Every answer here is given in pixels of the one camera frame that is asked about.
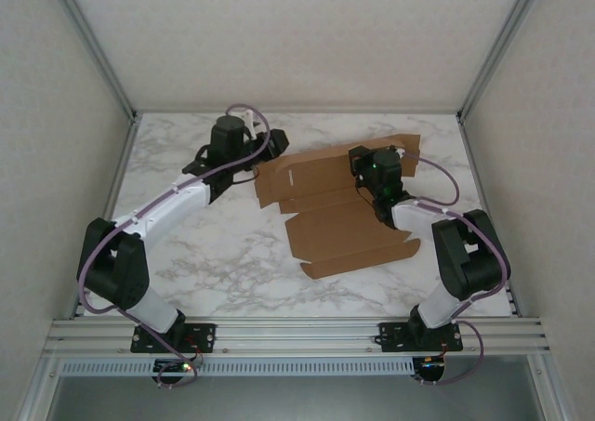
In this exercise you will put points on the brown cardboard paper box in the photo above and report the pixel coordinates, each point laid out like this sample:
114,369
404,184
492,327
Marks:
325,235

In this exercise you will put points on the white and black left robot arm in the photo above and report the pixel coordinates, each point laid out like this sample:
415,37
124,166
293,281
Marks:
176,202

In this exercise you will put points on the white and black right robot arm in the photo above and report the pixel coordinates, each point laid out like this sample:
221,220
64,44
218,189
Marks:
409,216

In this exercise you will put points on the small controller board with LED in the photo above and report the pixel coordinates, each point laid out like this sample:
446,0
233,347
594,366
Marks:
169,367
430,370

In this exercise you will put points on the thin aluminium table back rail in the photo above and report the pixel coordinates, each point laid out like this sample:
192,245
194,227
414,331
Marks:
297,111

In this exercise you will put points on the aluminium table side rail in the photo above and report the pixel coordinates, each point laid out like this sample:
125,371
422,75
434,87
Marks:
474,165
123,161

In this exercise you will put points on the aluminium frame post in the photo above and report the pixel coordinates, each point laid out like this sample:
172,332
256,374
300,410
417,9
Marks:
93,44
502,44

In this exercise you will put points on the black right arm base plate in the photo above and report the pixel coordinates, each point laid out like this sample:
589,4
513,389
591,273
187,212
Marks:
390,337

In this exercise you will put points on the wide aluminium mounting rail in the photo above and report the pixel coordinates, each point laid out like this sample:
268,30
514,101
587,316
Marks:
302,337

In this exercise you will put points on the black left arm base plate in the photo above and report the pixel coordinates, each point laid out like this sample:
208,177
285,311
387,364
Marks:
207,335

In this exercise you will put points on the aluminium frame leg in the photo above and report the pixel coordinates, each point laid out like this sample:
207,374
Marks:
551,393
39,393

